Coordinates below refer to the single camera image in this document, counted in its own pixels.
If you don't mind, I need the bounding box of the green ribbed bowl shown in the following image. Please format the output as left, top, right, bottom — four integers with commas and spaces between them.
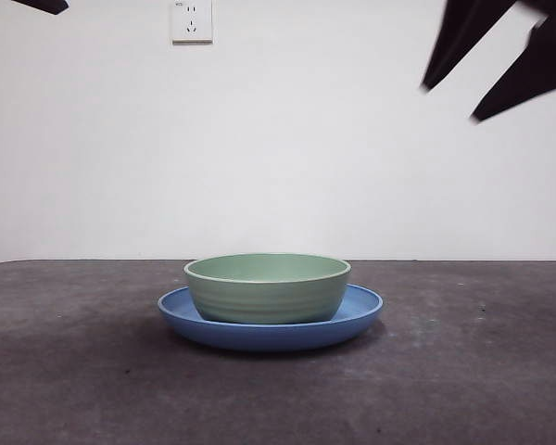
183, 252, 352, 325

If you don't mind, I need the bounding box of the blue round plate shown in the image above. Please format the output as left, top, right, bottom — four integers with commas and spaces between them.
157, 284, 385, 352

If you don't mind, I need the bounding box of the white wall socket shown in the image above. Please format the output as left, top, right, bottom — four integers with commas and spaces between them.
171, 0, 214, 46

